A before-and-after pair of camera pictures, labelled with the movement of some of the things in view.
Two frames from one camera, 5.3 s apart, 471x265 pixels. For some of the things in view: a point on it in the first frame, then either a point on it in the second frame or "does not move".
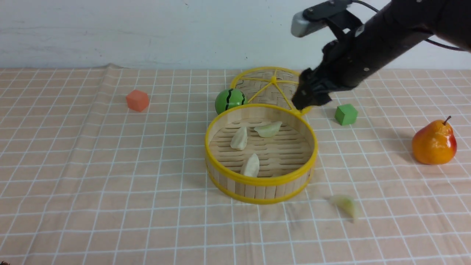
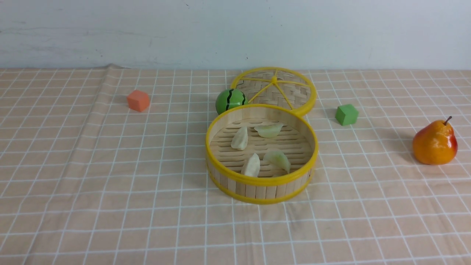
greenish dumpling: [345, 202] to [277, 157]
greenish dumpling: [269, 130] does not move
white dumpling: [251, 166] does not move
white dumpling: [239, 140] does not move
